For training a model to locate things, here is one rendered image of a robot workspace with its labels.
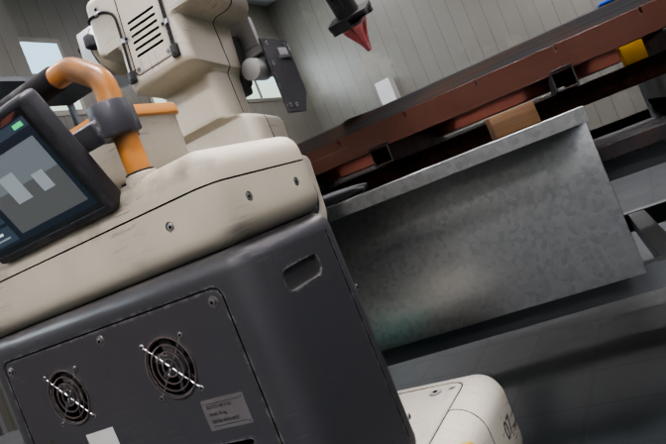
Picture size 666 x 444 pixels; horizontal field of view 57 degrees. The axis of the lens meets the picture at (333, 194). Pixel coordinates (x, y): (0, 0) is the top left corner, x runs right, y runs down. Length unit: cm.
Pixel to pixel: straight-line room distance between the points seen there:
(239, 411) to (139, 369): 16
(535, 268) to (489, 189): 20
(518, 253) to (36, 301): 98
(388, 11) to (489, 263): 763
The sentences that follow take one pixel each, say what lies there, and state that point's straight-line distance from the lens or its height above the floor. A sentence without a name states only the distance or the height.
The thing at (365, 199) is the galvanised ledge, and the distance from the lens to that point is 132.
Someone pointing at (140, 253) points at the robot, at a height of 72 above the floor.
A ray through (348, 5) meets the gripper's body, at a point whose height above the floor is 109.
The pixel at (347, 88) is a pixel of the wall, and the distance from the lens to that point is 914.
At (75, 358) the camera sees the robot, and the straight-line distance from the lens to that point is 97.
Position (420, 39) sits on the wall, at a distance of 875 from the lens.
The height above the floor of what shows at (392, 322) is 36.
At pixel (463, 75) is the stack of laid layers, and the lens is 152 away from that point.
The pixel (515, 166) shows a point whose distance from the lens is 143.
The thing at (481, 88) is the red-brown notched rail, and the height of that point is 80.
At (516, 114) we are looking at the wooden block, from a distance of 138.
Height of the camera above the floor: 69
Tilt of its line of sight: level
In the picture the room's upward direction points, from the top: 22 degrees counter-clockwise
